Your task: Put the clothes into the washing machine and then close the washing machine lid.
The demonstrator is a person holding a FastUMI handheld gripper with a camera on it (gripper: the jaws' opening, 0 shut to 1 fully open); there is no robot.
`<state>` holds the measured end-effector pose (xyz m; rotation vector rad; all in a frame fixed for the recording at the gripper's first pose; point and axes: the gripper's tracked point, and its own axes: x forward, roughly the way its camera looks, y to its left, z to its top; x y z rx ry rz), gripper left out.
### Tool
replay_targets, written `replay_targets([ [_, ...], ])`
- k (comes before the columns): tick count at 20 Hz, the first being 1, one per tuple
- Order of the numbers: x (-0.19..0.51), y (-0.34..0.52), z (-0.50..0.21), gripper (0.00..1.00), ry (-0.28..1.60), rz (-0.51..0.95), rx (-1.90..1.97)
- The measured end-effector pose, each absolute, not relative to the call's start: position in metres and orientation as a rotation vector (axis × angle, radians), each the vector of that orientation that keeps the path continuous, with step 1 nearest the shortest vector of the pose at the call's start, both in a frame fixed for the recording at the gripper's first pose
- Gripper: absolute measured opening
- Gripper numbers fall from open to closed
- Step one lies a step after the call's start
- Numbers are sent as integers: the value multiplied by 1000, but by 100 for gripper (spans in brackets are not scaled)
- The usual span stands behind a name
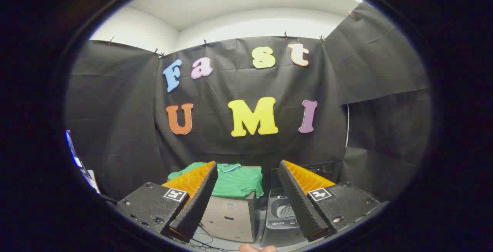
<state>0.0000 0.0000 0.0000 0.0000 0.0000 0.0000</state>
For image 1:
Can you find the white blue printed sheet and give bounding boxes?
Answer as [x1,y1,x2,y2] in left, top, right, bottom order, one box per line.
[65,130,101,194]

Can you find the tangled black floor cables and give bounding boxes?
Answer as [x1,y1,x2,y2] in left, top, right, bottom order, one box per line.
[189,223,241,251]

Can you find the grey washing machine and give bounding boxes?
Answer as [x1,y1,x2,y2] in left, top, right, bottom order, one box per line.
[262,188,310,247]

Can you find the black backdrop cloth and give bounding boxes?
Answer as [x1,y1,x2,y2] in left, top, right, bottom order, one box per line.
[65,2,432,202]

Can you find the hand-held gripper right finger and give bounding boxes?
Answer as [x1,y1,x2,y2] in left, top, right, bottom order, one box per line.
[278,160,382,242]

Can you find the row of black cloth clips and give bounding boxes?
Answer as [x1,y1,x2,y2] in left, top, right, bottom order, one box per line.
[108,9,355,58]

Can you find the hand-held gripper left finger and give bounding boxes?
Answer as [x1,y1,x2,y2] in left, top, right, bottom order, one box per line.
[116,161,218,243]

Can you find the green polo shirt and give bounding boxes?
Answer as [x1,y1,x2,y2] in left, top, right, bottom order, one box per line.
[168,162,264,199]

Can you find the grey metal cabinet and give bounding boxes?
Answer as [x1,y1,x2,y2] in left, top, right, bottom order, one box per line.
[198,165,263,244]

